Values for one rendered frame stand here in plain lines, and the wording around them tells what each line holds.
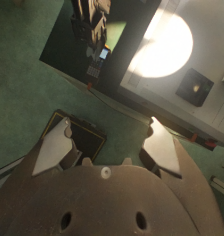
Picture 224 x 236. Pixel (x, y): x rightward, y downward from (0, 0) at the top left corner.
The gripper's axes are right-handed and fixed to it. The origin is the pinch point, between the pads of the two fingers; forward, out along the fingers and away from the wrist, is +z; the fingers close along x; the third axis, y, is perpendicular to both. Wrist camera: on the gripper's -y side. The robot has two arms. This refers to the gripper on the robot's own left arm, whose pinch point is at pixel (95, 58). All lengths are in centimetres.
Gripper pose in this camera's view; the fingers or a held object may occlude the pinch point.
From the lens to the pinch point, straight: 44.6
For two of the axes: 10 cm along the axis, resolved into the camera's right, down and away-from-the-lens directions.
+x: 9.2, 3.7, 0.8
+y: -3.5, 9.1, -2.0
